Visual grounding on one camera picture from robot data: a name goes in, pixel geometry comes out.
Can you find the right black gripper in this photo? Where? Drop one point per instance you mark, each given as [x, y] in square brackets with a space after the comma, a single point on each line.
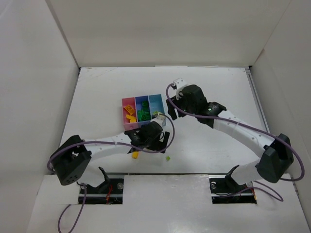
[177, 107]

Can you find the light blue container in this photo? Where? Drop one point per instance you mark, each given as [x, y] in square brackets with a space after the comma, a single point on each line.
[156, 104]

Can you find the dark green lego plate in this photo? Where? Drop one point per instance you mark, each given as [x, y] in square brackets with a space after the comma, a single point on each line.
[143, 115]

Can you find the dark green 2x2 lego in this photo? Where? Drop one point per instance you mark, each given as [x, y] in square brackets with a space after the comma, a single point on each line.
[145, 103]

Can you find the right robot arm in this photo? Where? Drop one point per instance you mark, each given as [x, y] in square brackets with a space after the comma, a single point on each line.
[274, 152]

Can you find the small yellow lego brick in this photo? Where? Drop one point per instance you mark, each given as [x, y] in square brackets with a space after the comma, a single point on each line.
[135, 155]

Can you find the purple container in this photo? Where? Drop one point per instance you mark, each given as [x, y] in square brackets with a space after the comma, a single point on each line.
[140, 107]

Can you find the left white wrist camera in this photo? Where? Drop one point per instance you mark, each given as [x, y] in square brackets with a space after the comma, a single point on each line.
[160, 119]

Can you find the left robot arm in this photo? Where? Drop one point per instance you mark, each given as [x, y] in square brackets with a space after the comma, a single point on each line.
[74, 161]

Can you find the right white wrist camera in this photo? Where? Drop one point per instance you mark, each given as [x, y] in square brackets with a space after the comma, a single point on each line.
[178, 85]

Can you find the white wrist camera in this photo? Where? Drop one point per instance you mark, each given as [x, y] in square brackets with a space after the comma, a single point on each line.
[160, 119]
[178, 85]

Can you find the orange printed lego plate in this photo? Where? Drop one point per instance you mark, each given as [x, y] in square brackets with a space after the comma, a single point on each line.
[129, 109]

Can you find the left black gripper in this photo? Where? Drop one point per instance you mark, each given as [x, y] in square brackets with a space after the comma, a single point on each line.
[160, 142]

